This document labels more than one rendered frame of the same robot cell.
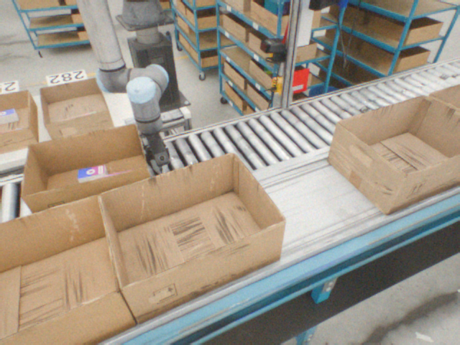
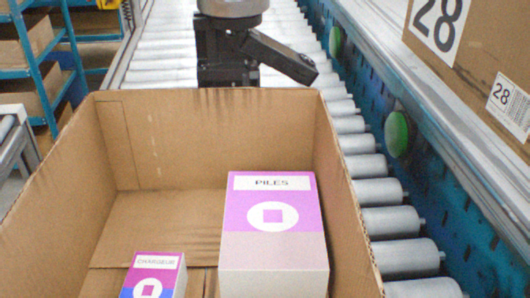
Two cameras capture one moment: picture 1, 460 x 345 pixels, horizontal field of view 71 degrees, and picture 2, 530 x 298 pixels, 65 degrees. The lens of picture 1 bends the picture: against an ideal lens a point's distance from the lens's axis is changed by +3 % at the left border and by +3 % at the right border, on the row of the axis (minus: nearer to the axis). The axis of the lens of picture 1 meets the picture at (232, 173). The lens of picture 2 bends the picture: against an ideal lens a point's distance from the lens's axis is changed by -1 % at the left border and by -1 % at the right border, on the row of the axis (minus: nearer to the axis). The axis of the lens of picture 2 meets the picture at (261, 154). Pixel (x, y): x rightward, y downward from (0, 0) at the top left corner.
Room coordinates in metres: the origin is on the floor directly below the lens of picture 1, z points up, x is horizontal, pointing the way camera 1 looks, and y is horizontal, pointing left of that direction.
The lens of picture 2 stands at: (0.73, 0.78, 1.16)
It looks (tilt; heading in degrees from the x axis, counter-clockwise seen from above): 35 degrees down; 288
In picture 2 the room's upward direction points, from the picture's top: straight up
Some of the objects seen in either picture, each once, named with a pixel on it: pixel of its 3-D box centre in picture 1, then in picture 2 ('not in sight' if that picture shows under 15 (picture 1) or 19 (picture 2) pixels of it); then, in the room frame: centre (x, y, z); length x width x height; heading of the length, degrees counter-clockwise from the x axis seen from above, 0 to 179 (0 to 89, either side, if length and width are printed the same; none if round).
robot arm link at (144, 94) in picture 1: (144, 100); not in sight; (0.94, 0.29, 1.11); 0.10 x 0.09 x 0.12; 174
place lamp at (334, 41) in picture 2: not in sight; (334, 42); (0.87, -0.16, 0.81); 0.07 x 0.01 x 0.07; 114
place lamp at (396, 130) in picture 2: not in sight; (393, 135); (0.71, 0.20, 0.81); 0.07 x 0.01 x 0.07; 114
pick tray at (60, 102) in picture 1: (76, 107); not in sight; (1.42, 0.79, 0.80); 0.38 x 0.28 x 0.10; 26
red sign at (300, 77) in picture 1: (295, 83); not in sight; (1.54, -0.34, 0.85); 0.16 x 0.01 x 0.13; 114
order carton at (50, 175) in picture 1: (93, 172); (195, 253); (0.89, 0.53, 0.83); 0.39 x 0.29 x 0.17; 110
